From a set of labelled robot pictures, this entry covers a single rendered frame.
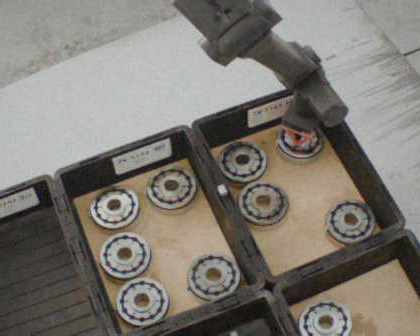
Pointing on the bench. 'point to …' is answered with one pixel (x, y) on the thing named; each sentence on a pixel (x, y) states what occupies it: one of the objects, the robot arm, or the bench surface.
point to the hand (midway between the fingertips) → (302, 134)
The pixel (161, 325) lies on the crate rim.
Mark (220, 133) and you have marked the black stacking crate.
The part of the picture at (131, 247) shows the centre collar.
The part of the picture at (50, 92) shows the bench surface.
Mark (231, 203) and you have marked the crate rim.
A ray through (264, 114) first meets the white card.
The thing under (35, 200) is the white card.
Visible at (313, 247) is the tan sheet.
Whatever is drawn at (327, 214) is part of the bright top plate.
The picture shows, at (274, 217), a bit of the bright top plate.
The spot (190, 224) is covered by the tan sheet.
